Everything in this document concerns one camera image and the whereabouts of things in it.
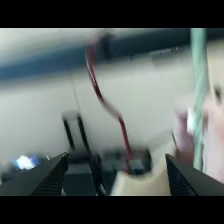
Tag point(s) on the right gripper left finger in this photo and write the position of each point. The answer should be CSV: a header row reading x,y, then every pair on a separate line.
x,y
46,176

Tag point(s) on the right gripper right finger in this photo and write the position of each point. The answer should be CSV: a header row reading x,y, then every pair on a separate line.
x,y
190,180

